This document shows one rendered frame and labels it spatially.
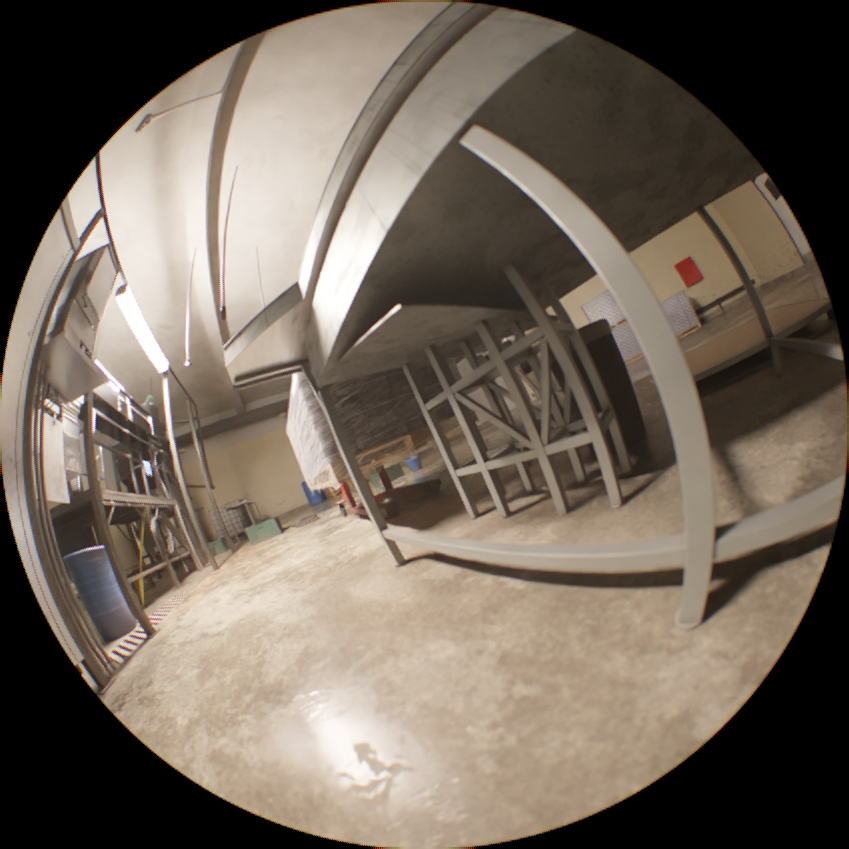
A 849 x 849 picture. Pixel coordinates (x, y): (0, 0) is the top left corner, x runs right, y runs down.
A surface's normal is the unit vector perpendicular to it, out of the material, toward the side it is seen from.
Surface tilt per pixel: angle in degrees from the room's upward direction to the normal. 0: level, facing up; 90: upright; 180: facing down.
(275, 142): 180
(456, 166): 180
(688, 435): 90
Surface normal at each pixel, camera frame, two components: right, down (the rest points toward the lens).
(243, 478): 0.51, -0.29
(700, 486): -0.75, 0.30
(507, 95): 0.41, 0.91
